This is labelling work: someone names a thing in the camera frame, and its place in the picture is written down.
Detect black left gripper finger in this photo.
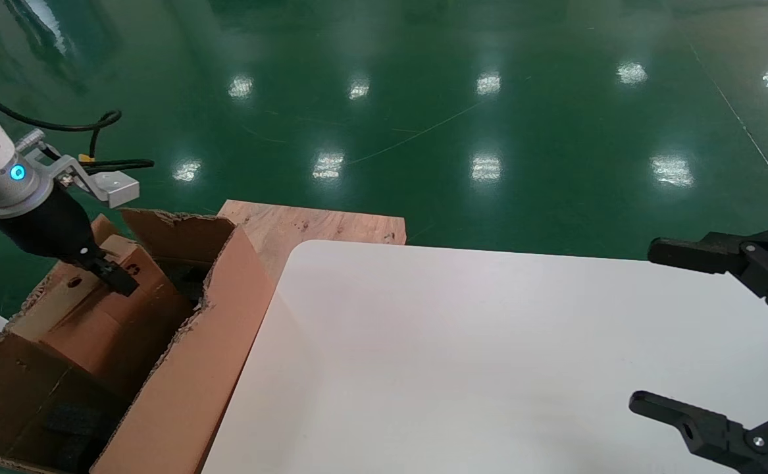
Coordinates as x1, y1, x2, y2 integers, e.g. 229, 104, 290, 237
91, 257, 140, 297

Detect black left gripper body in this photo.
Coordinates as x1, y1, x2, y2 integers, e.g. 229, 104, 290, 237
0, 186, 105, 267

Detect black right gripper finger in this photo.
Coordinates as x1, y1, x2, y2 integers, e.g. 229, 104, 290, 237
628, 391, 768, 474
647, 228, 768, 329

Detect small brown cardboard box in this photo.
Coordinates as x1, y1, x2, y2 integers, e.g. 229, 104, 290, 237
12, 214, 193, 396

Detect large open cardboard box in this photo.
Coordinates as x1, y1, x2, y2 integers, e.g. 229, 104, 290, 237
0, 207, 276, 474

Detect black foam pad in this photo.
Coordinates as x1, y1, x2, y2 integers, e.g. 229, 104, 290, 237
159, 261, 211, 305
43, 402, 125, 472

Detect wooden board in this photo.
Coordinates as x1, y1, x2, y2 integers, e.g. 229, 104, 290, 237
218, 199, 407, 284

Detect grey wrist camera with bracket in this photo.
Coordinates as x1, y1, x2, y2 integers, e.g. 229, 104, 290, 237
38, 146, 141, 209

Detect short black cable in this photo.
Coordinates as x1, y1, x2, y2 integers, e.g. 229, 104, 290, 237
84, 158, 155, 176

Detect long black camera cable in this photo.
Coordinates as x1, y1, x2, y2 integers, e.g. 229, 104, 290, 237
0, 56, 123, 160

